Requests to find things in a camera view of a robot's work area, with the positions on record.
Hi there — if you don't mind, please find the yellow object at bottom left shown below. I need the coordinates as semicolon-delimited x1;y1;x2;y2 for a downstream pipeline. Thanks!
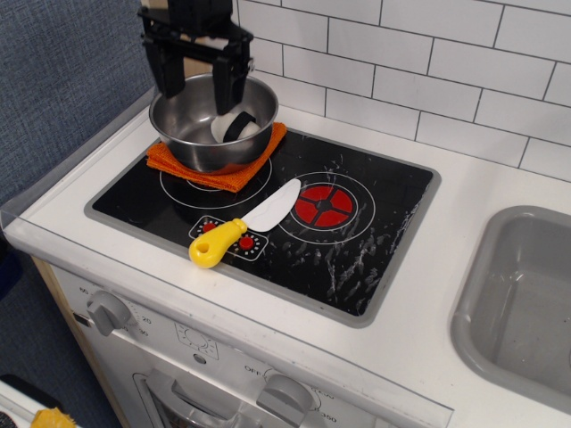
30;407;78;428

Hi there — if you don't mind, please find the black toy stovetop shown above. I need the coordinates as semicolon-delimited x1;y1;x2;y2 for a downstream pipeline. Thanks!
86;130;441;328

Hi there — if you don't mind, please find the grey left oven knob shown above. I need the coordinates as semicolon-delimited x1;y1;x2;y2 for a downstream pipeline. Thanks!
87;291;131;337

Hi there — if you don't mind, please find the grey right oven knob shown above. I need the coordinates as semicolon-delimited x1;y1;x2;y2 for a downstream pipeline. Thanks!
256;374;314;427

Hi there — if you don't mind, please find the stainless steel pot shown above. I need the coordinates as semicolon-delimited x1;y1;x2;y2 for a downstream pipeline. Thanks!
149;74;278;175

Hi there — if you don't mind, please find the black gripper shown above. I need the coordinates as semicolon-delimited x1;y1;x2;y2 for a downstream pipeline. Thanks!
138;1;252;114

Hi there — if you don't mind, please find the grey sink basin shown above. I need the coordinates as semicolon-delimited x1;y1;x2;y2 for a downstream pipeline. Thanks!
451;206;570;413

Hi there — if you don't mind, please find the white plush egg black band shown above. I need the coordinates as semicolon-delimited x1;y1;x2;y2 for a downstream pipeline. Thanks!
211;110;261;144

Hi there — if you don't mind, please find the white toy oven door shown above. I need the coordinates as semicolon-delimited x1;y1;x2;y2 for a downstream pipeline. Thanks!
133;369;285;427

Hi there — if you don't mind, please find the grey oven knob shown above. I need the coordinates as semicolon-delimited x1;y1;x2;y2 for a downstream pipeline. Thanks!
256;374;314;427
87;291;131;337

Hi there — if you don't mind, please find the orange woven cloth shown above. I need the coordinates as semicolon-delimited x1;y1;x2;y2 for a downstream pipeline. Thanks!
146;122;288;193

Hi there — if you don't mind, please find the yellow handled toy knife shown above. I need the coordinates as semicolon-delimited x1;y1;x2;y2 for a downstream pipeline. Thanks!
188;178;302;268

